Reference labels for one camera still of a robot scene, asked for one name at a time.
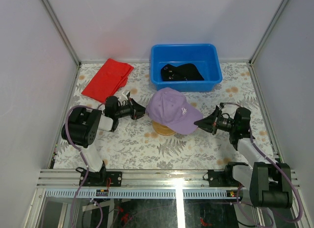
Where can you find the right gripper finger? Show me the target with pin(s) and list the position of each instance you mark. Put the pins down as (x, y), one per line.
(206, 128)
(210, 119)

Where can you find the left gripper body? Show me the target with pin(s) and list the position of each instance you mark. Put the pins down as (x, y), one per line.
(125, 110)

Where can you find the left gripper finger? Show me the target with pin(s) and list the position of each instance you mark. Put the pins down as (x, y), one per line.
(137, 108)
(138, 115)

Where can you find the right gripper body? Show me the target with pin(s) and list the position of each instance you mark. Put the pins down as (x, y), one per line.
(223, 124)

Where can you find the purple LA baseball cap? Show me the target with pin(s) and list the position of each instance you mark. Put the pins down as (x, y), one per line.
(170, 108)

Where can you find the wooden hat stand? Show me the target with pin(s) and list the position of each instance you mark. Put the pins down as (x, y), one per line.
(162, 129)

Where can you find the black cap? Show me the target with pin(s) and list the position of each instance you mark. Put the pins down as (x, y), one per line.
(184, 72)

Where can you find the blue plastic bin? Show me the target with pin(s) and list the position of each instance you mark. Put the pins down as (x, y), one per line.
(203, 56)

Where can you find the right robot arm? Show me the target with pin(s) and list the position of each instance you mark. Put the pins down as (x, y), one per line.
(267, 181)

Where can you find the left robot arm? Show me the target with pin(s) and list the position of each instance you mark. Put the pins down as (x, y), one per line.
(83, 122)

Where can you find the floral table mat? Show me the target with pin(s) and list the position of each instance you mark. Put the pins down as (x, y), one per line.
(135, 144)

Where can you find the red folded cloth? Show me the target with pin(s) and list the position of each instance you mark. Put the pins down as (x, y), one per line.
(110, 77)

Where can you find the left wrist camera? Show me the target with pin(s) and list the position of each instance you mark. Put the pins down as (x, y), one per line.
(125, 93)

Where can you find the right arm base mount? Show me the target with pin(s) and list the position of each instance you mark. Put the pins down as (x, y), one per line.
(223, 178)

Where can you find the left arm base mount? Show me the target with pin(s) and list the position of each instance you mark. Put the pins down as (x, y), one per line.
(103, 178)

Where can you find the aluminium front rail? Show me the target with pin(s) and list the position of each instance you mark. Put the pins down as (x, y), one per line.
(141, 184)

